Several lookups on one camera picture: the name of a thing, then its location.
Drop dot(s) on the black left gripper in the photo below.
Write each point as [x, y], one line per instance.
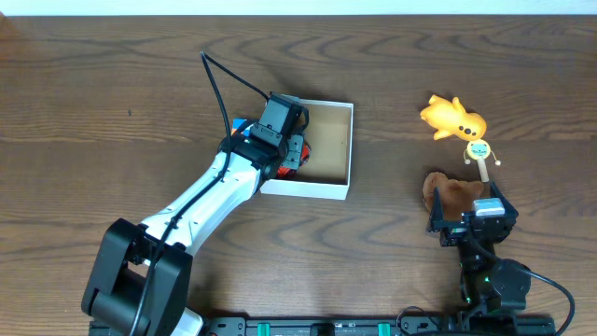
[296, 150]

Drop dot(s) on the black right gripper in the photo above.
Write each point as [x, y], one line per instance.
[455, 230]

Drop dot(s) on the red toy truck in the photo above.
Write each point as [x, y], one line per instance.
[286, 172]

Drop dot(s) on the multicoloured puzzle cube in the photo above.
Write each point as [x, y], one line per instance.
[241, 126]

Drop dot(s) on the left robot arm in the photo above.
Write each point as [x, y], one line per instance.
[140, 278]

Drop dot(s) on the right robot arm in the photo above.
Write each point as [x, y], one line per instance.
[493, 289]

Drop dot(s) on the brown plush toy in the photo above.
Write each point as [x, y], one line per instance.
[456, 196]

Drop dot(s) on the wooden cat rattle drum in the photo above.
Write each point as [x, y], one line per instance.
[479, 151]

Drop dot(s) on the white cardboard box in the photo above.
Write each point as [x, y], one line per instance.
[327, 172]

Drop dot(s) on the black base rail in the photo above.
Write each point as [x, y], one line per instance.
[405, 325]

